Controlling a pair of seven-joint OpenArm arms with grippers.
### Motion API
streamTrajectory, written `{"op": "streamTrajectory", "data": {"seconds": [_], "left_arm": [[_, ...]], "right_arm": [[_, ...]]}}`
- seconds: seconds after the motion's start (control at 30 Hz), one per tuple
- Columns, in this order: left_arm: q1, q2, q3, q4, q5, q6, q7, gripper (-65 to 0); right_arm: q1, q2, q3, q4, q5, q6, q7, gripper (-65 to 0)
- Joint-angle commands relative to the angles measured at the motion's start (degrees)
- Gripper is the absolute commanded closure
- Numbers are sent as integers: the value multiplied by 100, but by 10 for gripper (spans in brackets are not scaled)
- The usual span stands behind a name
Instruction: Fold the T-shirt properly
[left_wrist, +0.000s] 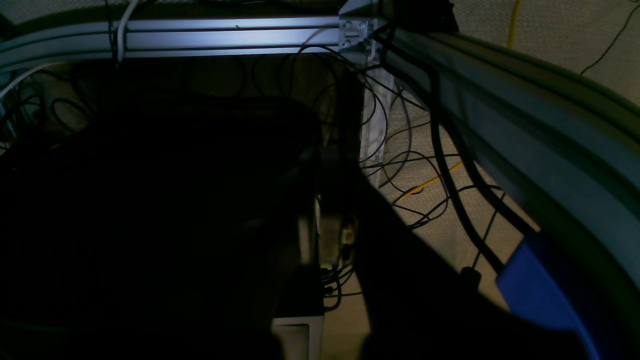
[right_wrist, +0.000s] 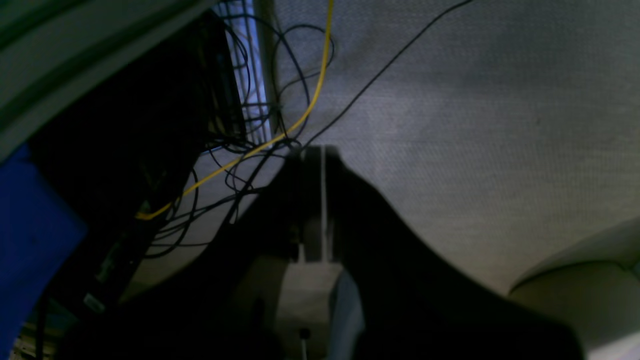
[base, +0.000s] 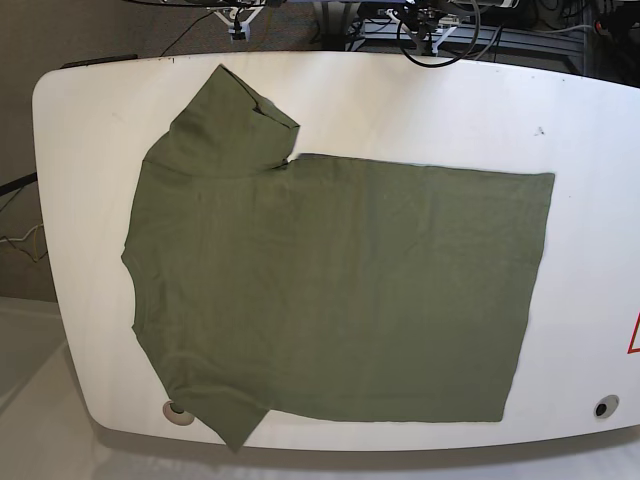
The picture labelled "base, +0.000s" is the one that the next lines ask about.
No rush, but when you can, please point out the olive green T-shirt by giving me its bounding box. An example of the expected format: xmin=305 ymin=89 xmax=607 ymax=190
xmin=122 ymin=66 xmax=555 ymax=450

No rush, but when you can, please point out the left table grommet hole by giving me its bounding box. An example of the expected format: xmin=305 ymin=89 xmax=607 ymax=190
xmin=162 ymin=400 xmax=195 ymax=426

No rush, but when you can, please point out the table grommet hole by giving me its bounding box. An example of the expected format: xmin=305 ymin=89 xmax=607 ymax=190
xmin=594 ymin=395 xmax=620 ymax=419
xmin=162 ymin=400 xmax=195 ymax=426

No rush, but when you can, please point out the red triangle warning sticker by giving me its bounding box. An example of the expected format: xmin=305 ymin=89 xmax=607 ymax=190
xmin=627 ymin=315 xmax=640 ymax=354

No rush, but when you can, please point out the right table grommet hole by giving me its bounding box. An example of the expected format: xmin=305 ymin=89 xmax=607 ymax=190
xmin=594 ymin=395 xmax=620 ymax=419

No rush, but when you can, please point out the black looped cable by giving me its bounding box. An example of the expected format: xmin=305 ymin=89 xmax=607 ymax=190
xmin=397 ymin=9 xmax=481 ymax=68

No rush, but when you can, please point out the aluminium frame rail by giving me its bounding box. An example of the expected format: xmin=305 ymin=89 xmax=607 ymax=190
xmin=347 ymin=20 xmax=593 ymax=56

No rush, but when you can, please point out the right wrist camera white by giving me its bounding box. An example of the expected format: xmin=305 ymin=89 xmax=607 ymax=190
xmin=229 ymin=28 xmax=250 ymax=42

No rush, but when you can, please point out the yellow cable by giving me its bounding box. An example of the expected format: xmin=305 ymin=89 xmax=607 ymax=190
xmin=0 ymin=224 xmax=49 ymax=266

